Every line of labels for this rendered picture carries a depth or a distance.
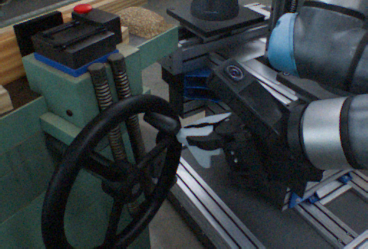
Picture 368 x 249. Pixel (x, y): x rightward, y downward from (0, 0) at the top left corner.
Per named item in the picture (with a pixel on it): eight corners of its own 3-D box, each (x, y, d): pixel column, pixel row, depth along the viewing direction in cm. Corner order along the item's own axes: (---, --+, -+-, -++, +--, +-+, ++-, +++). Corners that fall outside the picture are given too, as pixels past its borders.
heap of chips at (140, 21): (148, 39, 79) (147, 22, 77) (103, 24, 85) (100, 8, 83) (173, 26, 85) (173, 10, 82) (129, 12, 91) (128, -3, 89)
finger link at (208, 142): (183, 152, 49) (235, 150, 43) (178, 142, 48) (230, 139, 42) (203, 134, 52) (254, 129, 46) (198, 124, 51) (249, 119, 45)
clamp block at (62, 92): (83, 132, 58) (72, 84, 52) (31, 103, 64) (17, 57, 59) (145, 92, 67) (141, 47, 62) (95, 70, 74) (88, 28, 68)
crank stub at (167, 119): (180, 137, 53) (170, 139, 51) (149, 122, 55) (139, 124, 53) (184, 121, 52) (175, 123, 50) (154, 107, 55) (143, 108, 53)
